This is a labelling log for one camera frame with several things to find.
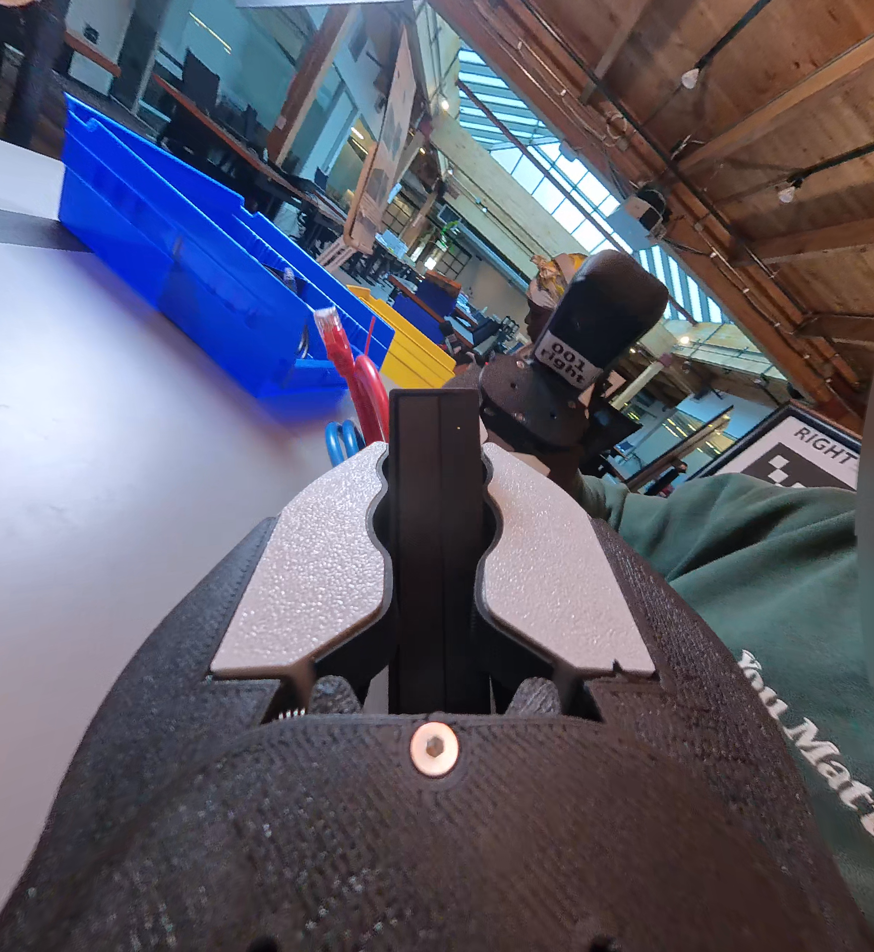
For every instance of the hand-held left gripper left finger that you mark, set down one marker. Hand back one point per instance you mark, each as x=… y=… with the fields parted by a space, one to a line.
x=303 y=580

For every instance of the wooden display board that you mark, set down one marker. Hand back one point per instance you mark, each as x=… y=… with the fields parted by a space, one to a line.
x=392 y=149

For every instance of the yellow plastic bin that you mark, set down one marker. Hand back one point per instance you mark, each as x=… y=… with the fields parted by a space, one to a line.
x=414 y=349

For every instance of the person's right forearm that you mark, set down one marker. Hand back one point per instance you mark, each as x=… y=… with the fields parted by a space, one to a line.
x=704 y=520

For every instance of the black tape strip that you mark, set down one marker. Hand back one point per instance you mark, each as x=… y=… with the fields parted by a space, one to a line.
x=5 y=227

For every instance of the person's green sweatshirt torso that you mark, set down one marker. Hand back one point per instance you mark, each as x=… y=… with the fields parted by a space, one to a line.
x=816 y=706

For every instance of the ceiling spot lamp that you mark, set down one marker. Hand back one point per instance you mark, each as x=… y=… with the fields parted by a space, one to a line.
x=693 y=78
x=788 y=192

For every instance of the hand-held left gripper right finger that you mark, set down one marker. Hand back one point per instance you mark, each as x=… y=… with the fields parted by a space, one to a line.
x=563 y=580

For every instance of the framed marker sign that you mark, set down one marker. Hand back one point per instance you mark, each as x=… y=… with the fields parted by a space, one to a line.
x=779 y=446

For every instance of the ceiling security camera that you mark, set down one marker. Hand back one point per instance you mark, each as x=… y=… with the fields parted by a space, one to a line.
x=645 y=212

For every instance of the blue plastic bin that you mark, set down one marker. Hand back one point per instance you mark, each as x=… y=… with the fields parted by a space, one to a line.
x=184 y=245

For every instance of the black network switch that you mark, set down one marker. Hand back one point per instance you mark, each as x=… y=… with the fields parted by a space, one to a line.
x=429 y=520

